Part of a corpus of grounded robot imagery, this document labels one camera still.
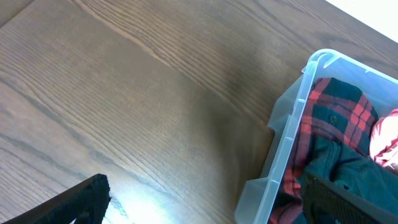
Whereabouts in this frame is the dark navy garment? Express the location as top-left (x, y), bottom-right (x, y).
top-left (298, 136), bottom-right (397, 216)

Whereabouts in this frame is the red plaid flannel shirt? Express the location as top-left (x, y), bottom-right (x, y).
top-left (268, 78), bottom-right (378, 223)

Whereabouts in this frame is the pink printed t-shirt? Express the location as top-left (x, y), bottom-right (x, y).
top-left (369, 109), bottom-right (397, 173)

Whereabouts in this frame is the clear plastic storage bin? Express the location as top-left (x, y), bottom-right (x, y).
top-left (234, 49), bottom-right (397, 224)

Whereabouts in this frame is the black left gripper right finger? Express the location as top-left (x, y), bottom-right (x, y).
top-left (302, 174), bottom-right (397, 224)

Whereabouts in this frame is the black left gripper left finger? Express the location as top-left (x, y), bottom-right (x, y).
top-left (4, 174), bottom-right (111, 224)

